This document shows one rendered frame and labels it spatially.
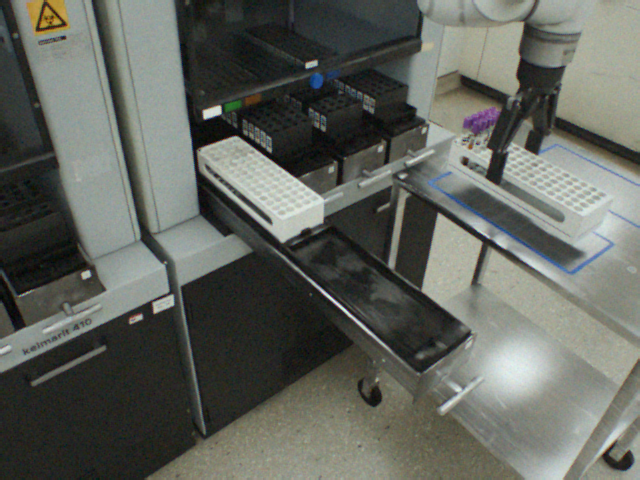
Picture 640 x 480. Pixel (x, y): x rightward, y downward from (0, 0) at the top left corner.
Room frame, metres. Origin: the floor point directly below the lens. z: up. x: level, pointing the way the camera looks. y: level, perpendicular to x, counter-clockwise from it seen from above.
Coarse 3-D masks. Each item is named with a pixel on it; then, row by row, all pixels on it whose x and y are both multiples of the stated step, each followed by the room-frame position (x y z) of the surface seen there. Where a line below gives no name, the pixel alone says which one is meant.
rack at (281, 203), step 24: (216, 144) 1.03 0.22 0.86; (240, 144) 1.04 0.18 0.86; (216, 168) 0.94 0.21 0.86; (240, 168) 0.94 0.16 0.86; (264, 168) 0.94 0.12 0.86; (240, 192) 0.87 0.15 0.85; (264, 192) 0.87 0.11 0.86; (288, 192) 0.86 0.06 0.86; (312, 192) 0.87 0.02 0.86; (264, 216) 0.86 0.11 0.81; (288, 216) 0.79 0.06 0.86; (312, 216) 0.82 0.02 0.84
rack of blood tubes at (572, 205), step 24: (456, 144) 0.97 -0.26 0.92; (480, 168) 0.95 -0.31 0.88; (528, 168) 0.91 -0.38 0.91; (552, 168) 0.90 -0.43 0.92; (504, 192) 0.87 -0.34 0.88; (528, 192) 0.90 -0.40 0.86; (552, 192) 0.83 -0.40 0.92; (576, 192) 0.83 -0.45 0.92; (600, 192) 0.83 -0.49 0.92; (528, 216) 0.83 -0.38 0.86; (552, 216) 0.83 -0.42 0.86; (576, 216) 0.76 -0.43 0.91; (600, 216) 0.80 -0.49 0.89; (576, 240) 0.76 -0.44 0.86
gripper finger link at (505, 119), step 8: (504, 104) 0.89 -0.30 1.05; (512, 104) 0.88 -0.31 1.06; (504, 112) 0.89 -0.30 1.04; (512, 112) 0.88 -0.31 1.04; (504, 120) 0.88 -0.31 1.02; (512, 120) 0.88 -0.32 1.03; (496, 128) 0.88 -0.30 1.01; (504, 128) 0.87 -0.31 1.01; (496, 136) 0.88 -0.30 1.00; (504, 136) 0.87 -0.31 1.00; (488, 144) 0.88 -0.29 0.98; (496, 144) 0.87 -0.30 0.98; (496, 152) 0.86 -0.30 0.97
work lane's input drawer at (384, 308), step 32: (224, 224) 0.89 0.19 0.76; (256, 224) 0.83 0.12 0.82; (320, 224) 0.83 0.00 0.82; (288, 256) 0.75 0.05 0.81; (320, 256) 0.76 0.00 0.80; (352, 256) 0.76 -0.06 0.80; (320, 288) 0.68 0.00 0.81; (352, 288) 0.68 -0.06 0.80; (384, 288) 0.68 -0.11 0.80; (416, 288) 0.67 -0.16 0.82; (352, 320) 0.61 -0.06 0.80; (384, 320) 0.61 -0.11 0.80; (416, 320) 0.61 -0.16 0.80; (448, 320) 0.61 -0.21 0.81; (384, 352) 0.55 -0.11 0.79; (416, 352) 0.54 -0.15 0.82; (448, 352) 0.55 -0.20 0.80; (416, 384) 0.50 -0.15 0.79; (448, 384) 0.53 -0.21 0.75
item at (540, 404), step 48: (432, 192) 0.95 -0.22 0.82; (480, 192) 0.96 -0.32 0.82; (624, 192) 0.99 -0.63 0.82; (384, 240) 1.01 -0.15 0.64; (480, 240) 0.82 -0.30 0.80; (528, 240) 0.81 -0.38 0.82; (624, 240) 0.82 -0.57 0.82; (480, 288) 1.24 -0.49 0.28; (576, 288) 0.69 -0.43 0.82; (624, 288) 0.69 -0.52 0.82; (480, 336) 1.05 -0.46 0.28; (528, 336) 1.05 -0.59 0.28; (624, 336) 0.60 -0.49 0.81; (480, 384) 0.88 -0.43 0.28; (528, 384) 0.89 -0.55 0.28; (576, 384) 0.90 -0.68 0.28; (624, 384) 0.57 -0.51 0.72; (480, 432) 0.75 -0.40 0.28; (528, 432) 0.75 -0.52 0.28; (576, 432) 0.76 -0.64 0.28
